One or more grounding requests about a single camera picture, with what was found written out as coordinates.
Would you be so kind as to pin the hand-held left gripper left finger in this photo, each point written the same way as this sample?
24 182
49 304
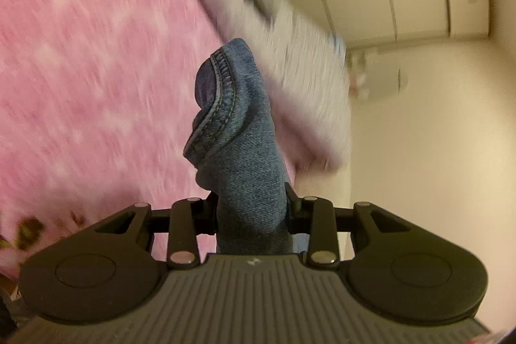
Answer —
207 209

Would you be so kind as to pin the white bed sheet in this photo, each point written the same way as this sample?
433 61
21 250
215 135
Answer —
306 86

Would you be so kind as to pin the pink mottled blanket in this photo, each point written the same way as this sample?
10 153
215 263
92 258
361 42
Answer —
80 45

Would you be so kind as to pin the blue denim jeans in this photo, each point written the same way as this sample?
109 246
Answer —
242 150

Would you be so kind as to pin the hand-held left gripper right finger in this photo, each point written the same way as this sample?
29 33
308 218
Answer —
292 203

